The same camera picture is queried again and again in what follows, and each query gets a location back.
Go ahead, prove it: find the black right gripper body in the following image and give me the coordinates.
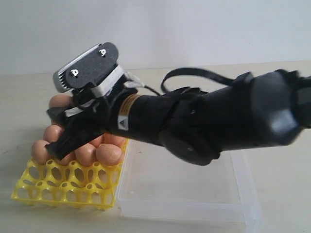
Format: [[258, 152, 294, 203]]
[[47, 89, 175, 146]]

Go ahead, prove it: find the brown egg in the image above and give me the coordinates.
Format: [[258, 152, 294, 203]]
[[49, 95, 71, 108], [58, 152, 76, 166], [95, 144, 123, 166], [32, 140, 53, 165], [90, 136, 104, 148], [43, 125, 63, 142], [75, 143, 97, 166], [103, 133, 126, 147]]

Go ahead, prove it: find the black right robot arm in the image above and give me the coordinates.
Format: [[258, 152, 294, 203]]
[[46, 68, 311, 166]]

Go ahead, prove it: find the yellow plastic egg tray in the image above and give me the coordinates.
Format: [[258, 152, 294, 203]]
[[11, 138, 129, 210]]

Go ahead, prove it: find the clear plastic container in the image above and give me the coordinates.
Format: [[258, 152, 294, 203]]
[[117, 140, 261, 233]]

